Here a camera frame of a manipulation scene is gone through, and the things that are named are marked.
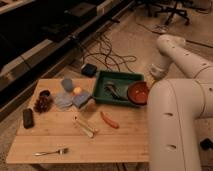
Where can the wooden table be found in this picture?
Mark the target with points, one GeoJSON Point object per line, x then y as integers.
{"type": "Point", "coordinates": [57, 129]}

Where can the cream stick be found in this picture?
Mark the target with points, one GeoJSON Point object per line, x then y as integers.
{"type": "Point", "coordinates": [85, 124]}
{"type": "Point", "coordinates": [86, 129]}

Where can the silver fork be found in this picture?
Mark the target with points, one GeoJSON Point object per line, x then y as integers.
{"type": "Point", "coordinates": [59, 151]}

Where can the black power box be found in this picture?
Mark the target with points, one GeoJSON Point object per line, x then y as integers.
{"type": "Point", "coordinates": [88, 70]}

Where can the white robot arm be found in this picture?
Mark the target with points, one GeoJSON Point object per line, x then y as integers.
{"type": "Point", "coordinates": [183, 92]}

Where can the cream stick left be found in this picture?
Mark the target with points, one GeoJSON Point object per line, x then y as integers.
{"type": "Point", "coordinates": [86, 129]}

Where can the dark small cup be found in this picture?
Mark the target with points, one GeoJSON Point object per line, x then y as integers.
{"type": "Point", "coordinates": [44, 93]}

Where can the green plastic tray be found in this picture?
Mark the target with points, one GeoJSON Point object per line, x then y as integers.
{"type": "Point", "coordinates": [121, 80]}

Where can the blue-grey cup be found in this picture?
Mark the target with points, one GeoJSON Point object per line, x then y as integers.
{"type": "Point", "coordinates": [67, 84]}

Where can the blue sponge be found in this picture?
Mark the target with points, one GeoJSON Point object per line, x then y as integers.
{"type": "Point", "coordinates": [81, 99]}

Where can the black rectangular block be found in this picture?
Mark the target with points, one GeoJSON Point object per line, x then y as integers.
{"type": "Point", "coordinates": [28, 120]}

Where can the red-brown bowl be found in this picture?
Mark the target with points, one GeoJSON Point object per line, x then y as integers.
{"type": "Point", "coordinates": [137, 93]}

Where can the office chair base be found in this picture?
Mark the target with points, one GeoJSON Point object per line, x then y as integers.
{"type": "Point", "coordinates": [171, 10]}

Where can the black object on floor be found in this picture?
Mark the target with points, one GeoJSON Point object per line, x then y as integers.
{"type": "Point", "coordinates": [206, 144]}

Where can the dark tool in tray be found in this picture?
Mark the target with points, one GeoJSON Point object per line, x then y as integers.
{"type": "Point", "coordinates": [110, 87]}

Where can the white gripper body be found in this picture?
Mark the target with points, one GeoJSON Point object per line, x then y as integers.
{"type": "Point", "coordinates": [156, 72]}

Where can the yellow ball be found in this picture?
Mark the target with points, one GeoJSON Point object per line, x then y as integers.
{"type": "Point", "coordinates": [77, 90]}

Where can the cream stick right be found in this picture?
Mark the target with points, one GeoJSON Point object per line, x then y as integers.
{"type": "Point", "coordinates": [85, 124]}

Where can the bunch of dark grapes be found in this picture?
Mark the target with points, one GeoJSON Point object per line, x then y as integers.
{"type": "Point", "coordinates": [42, 104]}

